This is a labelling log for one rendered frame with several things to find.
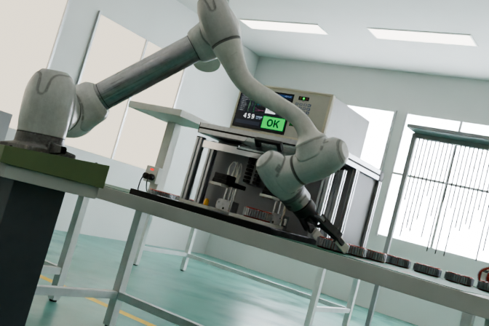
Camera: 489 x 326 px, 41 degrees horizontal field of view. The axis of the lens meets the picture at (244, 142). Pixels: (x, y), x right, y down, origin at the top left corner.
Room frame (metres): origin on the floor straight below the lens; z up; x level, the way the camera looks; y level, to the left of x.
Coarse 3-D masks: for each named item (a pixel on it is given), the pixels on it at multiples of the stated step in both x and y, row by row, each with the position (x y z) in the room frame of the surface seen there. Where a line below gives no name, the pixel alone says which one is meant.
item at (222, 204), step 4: (220, 200) 2.64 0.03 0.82; (224, 200) 2.63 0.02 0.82; (228, 200) 2.65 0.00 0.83; (216, 204) 2.65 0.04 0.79; (220, 204) 2.64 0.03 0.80; (224, 204) 2.63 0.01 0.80; (228, 204) 2.62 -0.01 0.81; (232, 204) 2.62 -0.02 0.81; (236, 204) 2.64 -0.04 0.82; (220, 208) 2.64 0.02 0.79; (224, 208) 2.63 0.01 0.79; (232, 208) 2.62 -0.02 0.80; (236, 208) 2.65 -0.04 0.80; (232, 212) 2.63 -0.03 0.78
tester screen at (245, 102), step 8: (288, 96) 2.55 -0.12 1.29; (240, 104) 2.68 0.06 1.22; (248, 104) 2.65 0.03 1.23; (256, 104) 2.63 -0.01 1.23; (240, 112) 2.67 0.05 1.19; (248, 112) 2.65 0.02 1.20; (256, 112) 2.62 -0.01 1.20; (264, 112) 2.60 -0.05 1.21; (256, 120) 2.62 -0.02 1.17; (264, 128) 2.59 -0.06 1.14
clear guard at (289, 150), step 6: (252, 138) 2.33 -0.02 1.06; (240, 144) 2.32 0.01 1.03; (246, 144) 2.31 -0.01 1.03; (252, 144) 2.30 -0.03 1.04; (264, 144) 2.29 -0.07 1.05; (270, 144) 2.28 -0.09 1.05; (288, 144) 2.25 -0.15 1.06; (246, 150) 2.28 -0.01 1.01; (252, 150) 2.27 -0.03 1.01; (258, 150) 2.26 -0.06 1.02; (264, 150) 2.25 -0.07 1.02; (270, 150) 2.25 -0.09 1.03; (276, 150) 2.24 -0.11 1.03; (288, 150) 2.22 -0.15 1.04; (294, 150) 2.22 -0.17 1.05
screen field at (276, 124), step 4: (264, 116) 2.60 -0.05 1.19; (268, 116) 2.59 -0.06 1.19; (264, 120) 2.60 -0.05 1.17; (268, 120) 2.59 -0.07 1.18; (272, 120) 2.58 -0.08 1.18; (276, 120) 2.57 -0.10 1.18; (280, 120) 2.56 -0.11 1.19; (284, 120) 2.55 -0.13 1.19; (264, 124) 2.59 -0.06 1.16; (268, 124) 2.58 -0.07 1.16; (272, 124) 2.57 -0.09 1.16; (276, 124) 2.56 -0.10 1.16; (280, 124) 2.55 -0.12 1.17; (284, 124) 2.54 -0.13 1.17; (268, 128) 2.58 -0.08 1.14; (272, 128) 2.57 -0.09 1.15; (276, 128) 2.56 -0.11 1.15; (280, 128) 2.55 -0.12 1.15
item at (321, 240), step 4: (320, 236) 2.19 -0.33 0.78; (324, 236) 2.24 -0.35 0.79; (320, 240) 2.18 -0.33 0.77; (324, 240) 2.17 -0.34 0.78; (328, 240) 2.16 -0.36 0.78; (332, 240) 2.16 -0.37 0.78; (320, 244) 2.18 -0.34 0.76; (324, 244) 2.16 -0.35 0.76; (328, 244) 2.16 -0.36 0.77; (332, 244) 2.15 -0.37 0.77; (348, 244) 2.19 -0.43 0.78; (324, 248) 2.17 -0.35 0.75; (328, 248) 2.16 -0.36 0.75; (332, 248) 2.15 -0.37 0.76; (336, 248) 2.16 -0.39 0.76; (340, 252) 2.16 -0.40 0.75; (348, 252) 2.19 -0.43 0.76
